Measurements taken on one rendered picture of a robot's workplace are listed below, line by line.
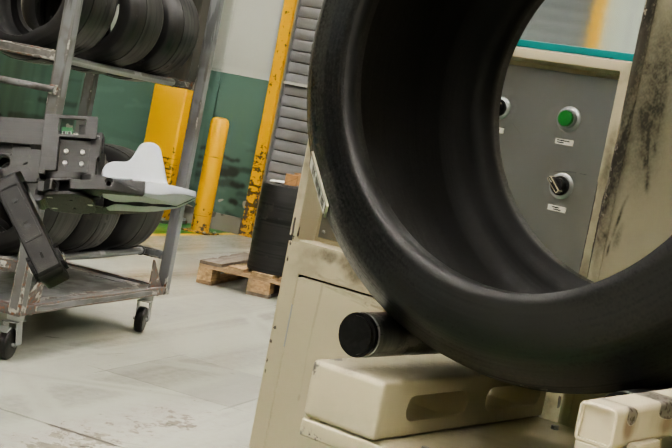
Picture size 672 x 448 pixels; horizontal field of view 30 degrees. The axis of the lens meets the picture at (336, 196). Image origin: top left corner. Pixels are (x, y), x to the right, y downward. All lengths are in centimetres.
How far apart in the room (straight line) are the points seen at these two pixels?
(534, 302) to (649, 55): 49
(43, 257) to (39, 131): 13
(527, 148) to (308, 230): 42
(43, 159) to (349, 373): 36
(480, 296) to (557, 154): 80
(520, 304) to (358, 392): 21
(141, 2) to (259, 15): 613
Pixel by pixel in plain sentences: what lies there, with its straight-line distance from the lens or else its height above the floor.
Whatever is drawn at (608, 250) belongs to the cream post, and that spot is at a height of 102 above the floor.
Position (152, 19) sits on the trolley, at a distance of 531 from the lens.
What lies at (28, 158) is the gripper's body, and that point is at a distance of 127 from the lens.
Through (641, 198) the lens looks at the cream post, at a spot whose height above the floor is 108.
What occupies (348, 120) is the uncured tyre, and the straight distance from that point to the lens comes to 123.
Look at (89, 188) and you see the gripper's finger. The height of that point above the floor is 99.
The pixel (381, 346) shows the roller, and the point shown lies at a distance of 124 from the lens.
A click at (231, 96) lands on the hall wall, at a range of 1136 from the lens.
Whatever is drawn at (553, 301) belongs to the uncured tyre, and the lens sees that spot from 110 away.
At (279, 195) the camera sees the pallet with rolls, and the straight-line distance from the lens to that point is 764.
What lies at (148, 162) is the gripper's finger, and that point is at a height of 103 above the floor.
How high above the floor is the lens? 109
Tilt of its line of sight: 3 degrees down
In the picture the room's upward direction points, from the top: 11 degrees clockwise
